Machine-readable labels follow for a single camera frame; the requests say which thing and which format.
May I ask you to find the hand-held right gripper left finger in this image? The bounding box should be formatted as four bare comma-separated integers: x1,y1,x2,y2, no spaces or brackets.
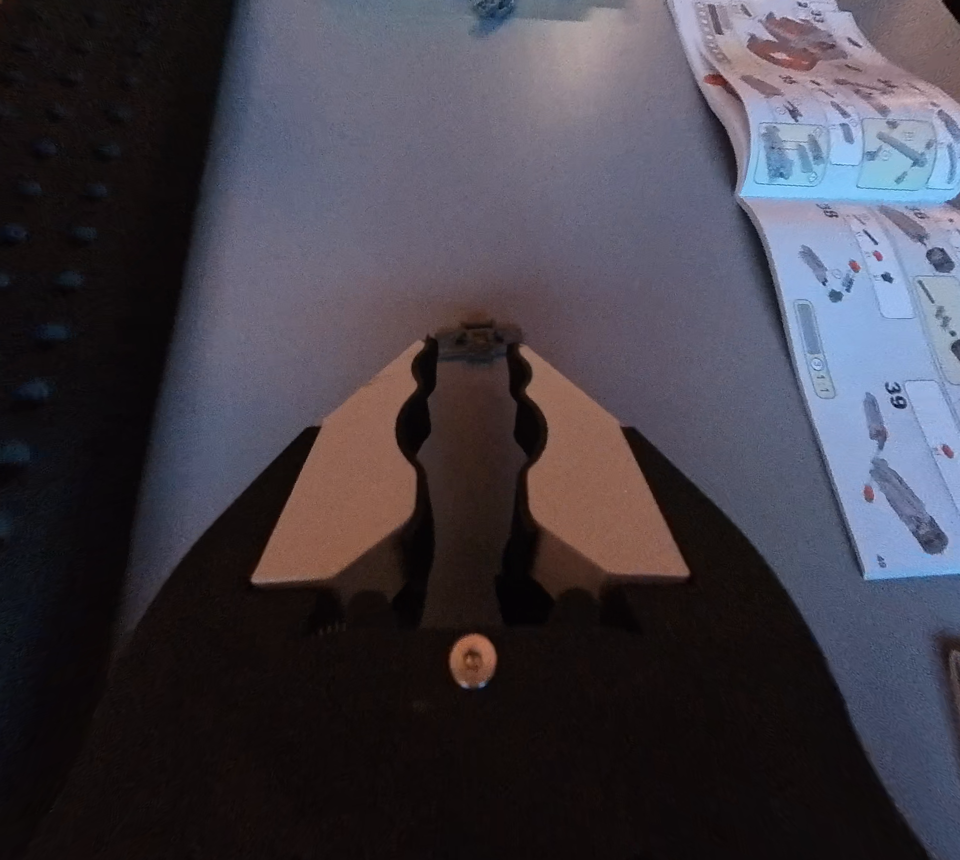
249,339,441,589

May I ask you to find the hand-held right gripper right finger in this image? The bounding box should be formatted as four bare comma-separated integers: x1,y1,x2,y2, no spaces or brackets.
506,339,691,585

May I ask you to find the single grey track link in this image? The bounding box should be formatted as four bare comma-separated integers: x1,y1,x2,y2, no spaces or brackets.
435,320,526,366

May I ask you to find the grey desk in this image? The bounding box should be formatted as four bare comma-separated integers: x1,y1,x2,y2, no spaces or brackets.
112,0,960,860

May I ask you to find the open instruction booklet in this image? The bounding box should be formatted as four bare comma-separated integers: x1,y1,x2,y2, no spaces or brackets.
663,0,960,581

